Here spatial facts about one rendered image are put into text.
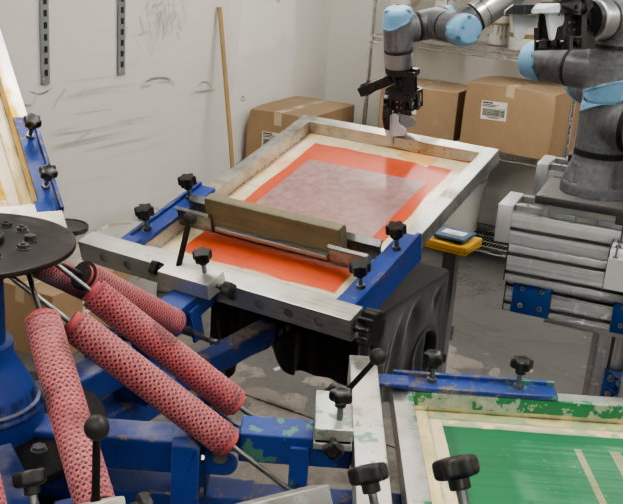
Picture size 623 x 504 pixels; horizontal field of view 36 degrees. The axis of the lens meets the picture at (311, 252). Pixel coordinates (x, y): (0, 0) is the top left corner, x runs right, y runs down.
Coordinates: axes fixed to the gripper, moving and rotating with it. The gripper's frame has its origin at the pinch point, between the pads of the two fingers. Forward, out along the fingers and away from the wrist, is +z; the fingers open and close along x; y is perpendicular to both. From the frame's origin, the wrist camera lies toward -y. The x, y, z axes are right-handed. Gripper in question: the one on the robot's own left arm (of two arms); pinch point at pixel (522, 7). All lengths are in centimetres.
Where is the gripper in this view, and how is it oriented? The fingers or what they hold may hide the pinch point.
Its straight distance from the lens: 163.5
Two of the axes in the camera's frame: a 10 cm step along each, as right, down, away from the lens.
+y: 0.3, 9.7, 2.2
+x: -6.8, -1.5, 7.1
